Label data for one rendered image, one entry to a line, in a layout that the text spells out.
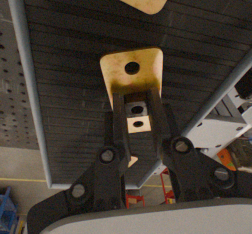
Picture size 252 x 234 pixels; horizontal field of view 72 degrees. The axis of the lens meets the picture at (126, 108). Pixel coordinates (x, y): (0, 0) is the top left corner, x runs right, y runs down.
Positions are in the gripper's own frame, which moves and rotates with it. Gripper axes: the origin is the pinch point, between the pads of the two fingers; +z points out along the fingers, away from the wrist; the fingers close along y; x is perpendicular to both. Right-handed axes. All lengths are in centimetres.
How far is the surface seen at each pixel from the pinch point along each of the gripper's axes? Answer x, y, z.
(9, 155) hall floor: -198, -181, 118
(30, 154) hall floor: -204, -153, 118
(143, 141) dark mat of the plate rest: -6.6, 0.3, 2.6
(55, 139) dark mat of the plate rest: -4.2, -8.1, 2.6
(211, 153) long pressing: -47, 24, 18
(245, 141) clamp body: -51, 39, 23
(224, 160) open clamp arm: -51, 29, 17
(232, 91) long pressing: -18.3, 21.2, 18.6
